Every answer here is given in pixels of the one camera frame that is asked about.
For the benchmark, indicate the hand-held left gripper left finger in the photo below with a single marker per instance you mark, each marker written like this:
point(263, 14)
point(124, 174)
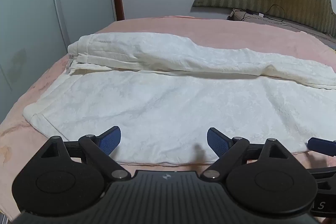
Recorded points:
point(111, 139)

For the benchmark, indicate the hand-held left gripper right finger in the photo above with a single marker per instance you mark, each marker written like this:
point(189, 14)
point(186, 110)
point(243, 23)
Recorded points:
point(216, 140)

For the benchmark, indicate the patterned pillow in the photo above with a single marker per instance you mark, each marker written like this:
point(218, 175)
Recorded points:
point(265, 19)

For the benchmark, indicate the pink bed blanket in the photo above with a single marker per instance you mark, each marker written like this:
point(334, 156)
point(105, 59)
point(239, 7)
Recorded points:
point(223, 32)

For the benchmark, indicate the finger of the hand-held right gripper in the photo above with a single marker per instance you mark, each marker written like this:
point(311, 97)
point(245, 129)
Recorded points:
point(321, 144)

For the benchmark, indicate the wardrobe door with flower stickers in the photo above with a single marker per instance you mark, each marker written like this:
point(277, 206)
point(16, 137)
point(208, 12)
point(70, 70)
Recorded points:
point(39, 16)

